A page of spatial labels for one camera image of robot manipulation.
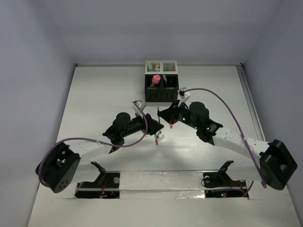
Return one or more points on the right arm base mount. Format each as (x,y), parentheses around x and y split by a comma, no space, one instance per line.
(218,184)

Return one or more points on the orange highlighter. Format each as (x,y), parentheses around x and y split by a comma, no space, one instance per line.
(156,67)

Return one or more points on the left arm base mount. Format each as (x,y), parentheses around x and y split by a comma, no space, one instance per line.
(105,186)

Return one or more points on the green highlighter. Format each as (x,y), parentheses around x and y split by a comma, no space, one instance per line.
(149,66)

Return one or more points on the purple ink pen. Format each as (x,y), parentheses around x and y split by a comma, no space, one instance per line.
(165,80)

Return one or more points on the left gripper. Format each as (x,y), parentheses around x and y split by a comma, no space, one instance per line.
(153,126)

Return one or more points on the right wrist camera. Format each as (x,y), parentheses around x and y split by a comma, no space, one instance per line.
(184,95)

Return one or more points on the white slotted organizer box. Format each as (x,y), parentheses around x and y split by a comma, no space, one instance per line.
(166,67)

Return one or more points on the pink capped marker bundle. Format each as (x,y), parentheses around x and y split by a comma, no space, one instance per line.
(155,80)

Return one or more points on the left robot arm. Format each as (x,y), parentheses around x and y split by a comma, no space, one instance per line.
(59,166)

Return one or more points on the blue ballpoint pen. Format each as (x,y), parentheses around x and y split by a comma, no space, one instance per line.
(158,110)

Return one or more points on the black slotted organizer box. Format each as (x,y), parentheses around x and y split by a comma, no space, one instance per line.
(160,93)

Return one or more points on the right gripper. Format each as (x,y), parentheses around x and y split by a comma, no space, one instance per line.
(169,114)

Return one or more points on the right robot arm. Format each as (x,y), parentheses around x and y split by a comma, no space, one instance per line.
(274,160)

